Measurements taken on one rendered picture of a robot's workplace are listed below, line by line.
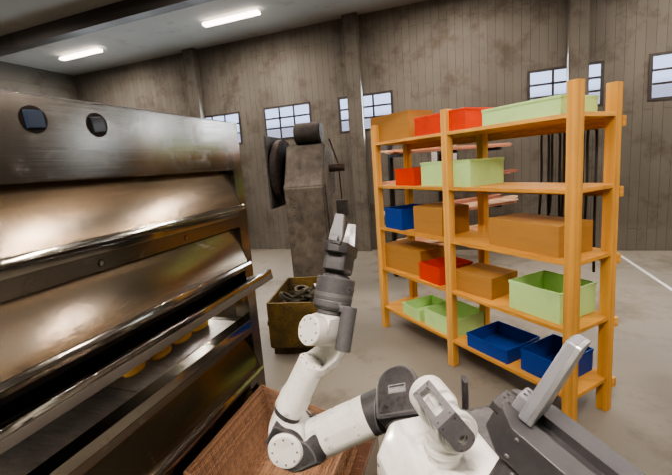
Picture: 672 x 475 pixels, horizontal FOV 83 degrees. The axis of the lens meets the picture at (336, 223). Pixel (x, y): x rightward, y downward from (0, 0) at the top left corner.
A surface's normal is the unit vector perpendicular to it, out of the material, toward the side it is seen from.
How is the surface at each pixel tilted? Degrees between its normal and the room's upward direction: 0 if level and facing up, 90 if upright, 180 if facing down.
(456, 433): 90
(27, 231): 70
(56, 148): 90
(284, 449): 82
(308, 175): 64
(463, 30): 90
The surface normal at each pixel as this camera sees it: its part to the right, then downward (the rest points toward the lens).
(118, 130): 0.95, -0.02
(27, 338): 0.86, -0.36
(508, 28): -0.33, 0.17
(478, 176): 0.47, 0.10
